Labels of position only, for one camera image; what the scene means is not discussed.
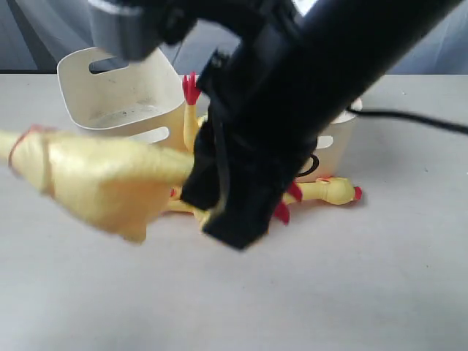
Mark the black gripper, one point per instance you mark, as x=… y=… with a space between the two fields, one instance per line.
x=239 y=186

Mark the headless yellow chicken body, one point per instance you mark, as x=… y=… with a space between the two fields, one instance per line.
x=189 y=123

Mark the whole yellow rubber chicken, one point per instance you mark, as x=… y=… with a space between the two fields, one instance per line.
x=334 y=190

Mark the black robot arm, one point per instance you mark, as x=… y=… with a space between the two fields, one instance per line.
x=289 y=78

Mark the cream bin marked O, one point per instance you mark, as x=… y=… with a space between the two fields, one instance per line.
x=331 y=144

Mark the cream bin marked X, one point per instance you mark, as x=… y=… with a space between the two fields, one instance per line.
x=143 y=101

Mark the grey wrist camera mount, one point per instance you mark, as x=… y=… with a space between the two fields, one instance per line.
x=133 y=30

